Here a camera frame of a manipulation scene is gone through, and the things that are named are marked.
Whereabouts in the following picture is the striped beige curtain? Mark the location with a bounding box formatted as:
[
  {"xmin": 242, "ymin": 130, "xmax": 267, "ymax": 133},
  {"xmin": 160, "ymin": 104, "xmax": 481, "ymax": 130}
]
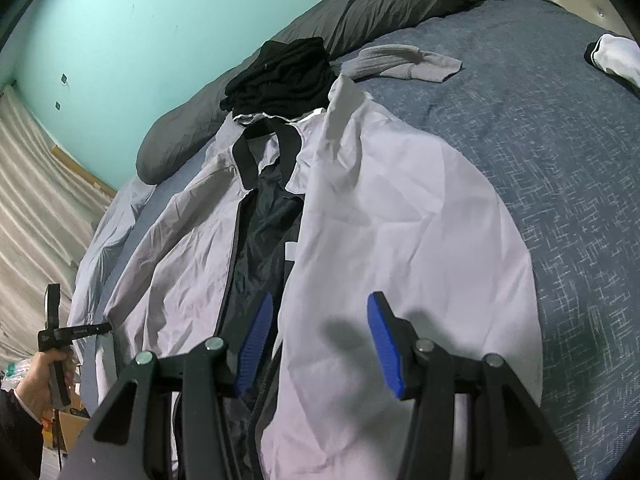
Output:
[{"xmin": 0, "ymin": 85, "xmax": 115, "ymax": 367}]

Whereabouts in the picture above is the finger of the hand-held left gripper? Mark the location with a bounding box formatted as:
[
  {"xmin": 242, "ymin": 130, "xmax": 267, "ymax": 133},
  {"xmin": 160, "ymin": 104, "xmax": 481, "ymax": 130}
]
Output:
[{"xmin": 70, "ymin": 324, "xmax": 113, "ymax": 341}]

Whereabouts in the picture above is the wooden wall trim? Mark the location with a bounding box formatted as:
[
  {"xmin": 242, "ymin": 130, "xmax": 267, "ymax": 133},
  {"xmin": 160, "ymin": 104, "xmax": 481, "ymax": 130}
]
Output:
[{"xmin": 52, "ymin": 146, "xmax": 117, "ymax": 197}]

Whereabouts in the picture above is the person's left hand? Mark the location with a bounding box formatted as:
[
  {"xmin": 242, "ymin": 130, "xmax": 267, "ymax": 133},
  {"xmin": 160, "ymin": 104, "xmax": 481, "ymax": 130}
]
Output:
[{"xmin": 15, "ymin": 350, "xmax": 76, "ymax": 420}]

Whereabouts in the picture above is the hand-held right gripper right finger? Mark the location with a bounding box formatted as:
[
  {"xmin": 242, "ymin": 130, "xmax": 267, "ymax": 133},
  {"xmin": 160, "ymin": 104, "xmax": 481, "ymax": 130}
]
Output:
[{"xmin": 366, "ymin": 291, "xmax": 583, "ymax": 480}]

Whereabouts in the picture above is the bed with blue-grey sheet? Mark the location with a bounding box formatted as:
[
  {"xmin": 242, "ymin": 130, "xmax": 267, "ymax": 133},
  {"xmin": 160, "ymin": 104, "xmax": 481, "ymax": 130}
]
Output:
[{"xmin": 75, "ymin": 0, "xmax": 640, "ymax": 480}]

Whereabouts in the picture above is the light grey blanket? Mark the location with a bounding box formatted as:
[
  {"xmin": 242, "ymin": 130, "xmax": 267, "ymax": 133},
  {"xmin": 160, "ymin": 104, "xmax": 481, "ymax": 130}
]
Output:
[{"xmin": 65, "ymin": 150, "xmax": 211, "ymax": 411}]

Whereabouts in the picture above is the white folded garment black trim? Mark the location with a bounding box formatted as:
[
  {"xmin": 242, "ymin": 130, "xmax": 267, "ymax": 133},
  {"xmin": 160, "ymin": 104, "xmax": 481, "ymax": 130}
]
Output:
[{"xmin": 584, "ymin": 34, "xmax": 640, "ymax": 89}]

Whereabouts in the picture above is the dark grey long pillow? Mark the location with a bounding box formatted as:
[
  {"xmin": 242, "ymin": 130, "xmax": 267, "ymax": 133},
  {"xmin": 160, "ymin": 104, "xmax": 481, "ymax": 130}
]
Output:
[{"xmin": 136, "ymin": 0, "xmax": 497, "ymax": 186}]

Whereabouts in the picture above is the grey knit sweater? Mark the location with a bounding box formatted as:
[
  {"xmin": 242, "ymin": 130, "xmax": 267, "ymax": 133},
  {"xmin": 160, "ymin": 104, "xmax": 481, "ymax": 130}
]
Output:
[{"xmin": 344, "ymin": 44, "xmax": 463, "ymax": 84}]

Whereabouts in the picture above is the cardboard box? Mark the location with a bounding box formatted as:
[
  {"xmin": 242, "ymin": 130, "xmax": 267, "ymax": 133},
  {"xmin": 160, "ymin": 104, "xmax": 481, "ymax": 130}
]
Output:
[{"xmin": 42, "ymin": 400, "xmax": 92, "ymax": 461}]

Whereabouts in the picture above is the person's left forearm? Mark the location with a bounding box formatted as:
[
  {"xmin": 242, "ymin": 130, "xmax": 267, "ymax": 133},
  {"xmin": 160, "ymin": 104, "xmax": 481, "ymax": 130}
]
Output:
[{"xmin": 0, "ymin": 387, "xmax": 46, "ymax": 480}]

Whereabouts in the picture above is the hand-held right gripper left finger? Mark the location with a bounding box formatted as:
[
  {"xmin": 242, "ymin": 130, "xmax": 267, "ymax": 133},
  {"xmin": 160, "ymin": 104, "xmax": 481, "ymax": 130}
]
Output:
[{"xmin": 59, "ymin": 291, "xmax": 275, "ymax": 480}]

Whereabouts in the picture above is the light grey jacket black trim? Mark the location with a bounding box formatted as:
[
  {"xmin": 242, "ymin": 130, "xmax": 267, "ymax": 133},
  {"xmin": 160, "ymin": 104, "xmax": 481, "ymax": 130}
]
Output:
[{"xmin": 67, "ymin": 75, "xmax": 544, "ymax": 480}]

